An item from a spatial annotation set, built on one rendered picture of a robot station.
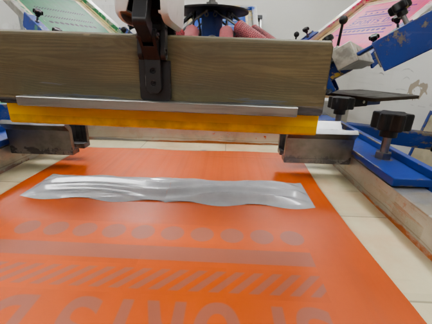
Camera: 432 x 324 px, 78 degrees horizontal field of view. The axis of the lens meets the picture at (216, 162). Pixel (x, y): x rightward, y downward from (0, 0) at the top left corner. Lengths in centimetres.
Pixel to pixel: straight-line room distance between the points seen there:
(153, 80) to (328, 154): 27
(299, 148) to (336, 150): 5
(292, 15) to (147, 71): 441
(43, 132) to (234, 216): 31
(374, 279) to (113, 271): 21
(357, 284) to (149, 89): 25
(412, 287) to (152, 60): 30
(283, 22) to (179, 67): 435
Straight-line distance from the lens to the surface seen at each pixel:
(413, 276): 29
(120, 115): 33
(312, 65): 31
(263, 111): 29
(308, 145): 41
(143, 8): 26
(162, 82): 29
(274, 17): 461
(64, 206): 36
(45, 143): 48
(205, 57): 29
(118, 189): 36
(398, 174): 36
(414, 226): 33
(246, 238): 27
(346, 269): 26
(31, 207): 37
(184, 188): 35
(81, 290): 24
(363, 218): 34
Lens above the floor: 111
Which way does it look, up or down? 20 degrees down
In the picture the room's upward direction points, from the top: 1 degrees clockwise
